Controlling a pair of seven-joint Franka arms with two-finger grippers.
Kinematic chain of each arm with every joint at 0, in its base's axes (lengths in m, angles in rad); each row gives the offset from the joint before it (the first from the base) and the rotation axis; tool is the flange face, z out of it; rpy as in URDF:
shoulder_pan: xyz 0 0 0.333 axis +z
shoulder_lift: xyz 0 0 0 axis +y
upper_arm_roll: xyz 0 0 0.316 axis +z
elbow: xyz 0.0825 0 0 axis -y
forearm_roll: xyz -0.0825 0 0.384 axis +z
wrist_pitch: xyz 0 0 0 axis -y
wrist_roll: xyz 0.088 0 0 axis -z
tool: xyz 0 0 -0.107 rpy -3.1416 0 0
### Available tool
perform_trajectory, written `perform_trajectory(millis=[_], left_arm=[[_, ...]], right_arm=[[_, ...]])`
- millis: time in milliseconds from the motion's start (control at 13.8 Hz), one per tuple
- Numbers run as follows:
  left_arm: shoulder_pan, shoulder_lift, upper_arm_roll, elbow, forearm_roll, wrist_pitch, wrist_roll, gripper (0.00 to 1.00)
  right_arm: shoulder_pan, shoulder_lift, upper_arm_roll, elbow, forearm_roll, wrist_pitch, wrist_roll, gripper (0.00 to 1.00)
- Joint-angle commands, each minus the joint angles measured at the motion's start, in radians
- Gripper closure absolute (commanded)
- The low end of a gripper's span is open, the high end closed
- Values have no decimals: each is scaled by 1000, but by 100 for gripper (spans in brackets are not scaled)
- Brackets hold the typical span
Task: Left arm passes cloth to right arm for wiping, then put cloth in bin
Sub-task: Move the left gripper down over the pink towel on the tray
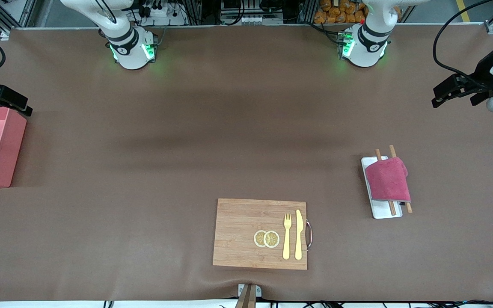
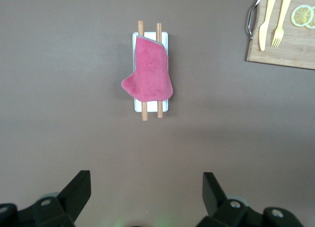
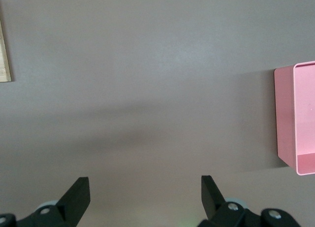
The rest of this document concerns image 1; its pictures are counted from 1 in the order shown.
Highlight yellow plastic knife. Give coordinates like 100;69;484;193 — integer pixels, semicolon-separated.
294;209;304;261

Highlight red cloth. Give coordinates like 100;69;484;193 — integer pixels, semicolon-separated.
365;157;412;203

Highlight wooden rod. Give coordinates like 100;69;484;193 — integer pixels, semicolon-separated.
374;148;397;216
389;144;413;214

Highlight small white device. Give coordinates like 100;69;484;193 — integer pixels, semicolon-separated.
222;13;269;26

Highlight yellow plastic fork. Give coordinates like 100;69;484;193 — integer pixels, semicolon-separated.
282;213;293;261

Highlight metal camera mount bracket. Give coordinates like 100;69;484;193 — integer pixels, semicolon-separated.
234;283;263;308

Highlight white power strip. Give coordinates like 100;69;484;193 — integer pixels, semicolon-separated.
137;4;187;26

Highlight bamboo cutting board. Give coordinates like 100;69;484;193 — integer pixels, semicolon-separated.
212;198;309;271

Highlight orange snack packets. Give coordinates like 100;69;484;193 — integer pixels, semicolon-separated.
313;0;402;24

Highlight white rack tray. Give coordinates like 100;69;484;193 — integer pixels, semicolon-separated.
360;155;404;220

